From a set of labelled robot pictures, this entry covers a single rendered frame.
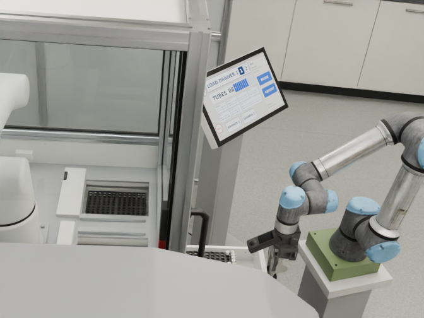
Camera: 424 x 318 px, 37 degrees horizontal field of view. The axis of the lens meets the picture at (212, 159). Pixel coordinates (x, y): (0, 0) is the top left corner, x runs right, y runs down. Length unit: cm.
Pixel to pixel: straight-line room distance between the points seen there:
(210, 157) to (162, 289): 209
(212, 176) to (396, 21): 243
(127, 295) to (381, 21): 423
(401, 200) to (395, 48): 301
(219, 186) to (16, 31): 203
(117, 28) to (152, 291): 48
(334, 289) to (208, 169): 95
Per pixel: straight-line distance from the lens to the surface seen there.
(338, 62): 505
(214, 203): 311
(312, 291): 263
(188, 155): 129
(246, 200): 392
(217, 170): 299
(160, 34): 115
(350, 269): 246
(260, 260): 222
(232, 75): 280
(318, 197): 203
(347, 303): 260
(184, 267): 97
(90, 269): 95
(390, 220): 223
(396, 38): 506
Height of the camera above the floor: 247
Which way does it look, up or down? 36 degrees down
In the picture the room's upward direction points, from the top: 8 degrees clockwise
